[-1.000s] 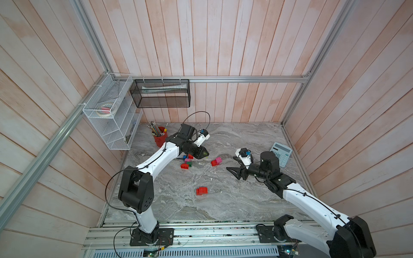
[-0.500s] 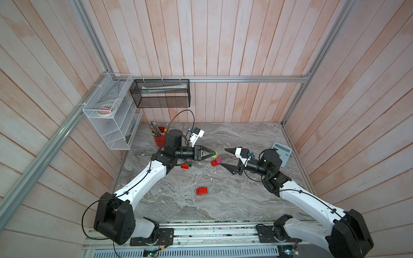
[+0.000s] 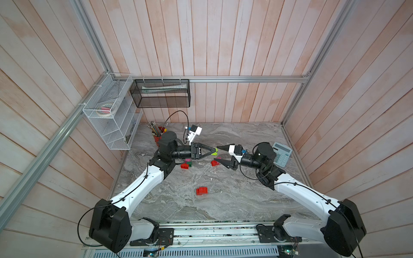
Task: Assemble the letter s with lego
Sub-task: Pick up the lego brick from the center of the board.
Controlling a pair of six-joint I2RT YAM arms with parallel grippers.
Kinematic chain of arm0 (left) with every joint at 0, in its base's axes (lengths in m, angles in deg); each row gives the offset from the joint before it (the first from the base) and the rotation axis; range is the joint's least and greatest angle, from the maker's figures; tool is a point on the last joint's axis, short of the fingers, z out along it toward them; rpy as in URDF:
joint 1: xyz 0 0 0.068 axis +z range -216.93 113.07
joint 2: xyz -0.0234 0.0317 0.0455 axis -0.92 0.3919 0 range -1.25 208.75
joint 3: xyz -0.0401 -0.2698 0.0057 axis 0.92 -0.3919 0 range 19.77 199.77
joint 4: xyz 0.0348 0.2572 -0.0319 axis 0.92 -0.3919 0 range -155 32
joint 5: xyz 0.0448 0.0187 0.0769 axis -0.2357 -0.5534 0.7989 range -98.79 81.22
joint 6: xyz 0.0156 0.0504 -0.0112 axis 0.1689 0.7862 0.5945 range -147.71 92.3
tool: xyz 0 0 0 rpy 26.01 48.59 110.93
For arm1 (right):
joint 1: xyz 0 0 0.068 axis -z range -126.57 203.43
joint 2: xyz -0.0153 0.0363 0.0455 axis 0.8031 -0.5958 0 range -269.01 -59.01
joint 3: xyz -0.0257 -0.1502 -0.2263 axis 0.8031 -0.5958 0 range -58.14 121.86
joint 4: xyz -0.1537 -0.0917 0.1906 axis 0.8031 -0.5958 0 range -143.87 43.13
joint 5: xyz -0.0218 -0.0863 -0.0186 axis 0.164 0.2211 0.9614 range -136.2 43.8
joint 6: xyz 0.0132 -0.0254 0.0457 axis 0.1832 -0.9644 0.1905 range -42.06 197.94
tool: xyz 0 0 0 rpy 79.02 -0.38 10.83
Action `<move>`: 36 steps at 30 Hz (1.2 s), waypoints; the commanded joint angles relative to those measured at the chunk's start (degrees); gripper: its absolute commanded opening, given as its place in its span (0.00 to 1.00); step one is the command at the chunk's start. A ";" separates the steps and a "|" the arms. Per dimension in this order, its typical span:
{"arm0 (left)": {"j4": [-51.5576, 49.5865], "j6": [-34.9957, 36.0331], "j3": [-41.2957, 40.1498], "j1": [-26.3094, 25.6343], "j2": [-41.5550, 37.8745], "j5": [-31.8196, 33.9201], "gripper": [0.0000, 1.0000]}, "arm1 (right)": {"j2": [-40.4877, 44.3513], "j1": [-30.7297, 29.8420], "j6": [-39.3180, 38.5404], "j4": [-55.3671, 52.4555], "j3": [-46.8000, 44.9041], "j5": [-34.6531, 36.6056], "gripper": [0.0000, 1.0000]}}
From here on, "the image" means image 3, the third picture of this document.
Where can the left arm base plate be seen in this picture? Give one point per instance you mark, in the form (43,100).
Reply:
(160,237)

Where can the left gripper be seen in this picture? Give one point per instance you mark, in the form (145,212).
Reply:
(194,145)

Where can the black mesh basket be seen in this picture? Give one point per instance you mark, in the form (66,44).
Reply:
(161,93)

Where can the pens in cup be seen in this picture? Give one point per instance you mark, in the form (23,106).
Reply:
(157,131)

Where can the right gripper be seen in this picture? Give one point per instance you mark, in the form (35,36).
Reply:
(234,166)

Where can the small red curved brick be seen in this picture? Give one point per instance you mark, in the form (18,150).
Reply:
(184,166)

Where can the white wire shelf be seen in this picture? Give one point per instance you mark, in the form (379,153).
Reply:
(118,131)

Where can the grey calculator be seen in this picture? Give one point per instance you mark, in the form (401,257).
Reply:
(283,154)

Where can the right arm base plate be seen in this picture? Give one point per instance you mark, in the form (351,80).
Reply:
(275,234)

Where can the lime green lego brick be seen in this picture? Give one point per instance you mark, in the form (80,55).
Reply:
(216,152)

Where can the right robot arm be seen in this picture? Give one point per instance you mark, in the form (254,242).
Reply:
(338,224)

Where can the tape roll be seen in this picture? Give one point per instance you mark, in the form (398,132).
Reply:
(107,109)

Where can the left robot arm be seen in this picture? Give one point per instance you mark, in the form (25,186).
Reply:
(110,224)

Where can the red pen cup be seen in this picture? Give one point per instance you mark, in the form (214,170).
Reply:
(158,137)

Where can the long red lego brick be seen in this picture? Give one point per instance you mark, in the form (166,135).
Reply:
(215,163)

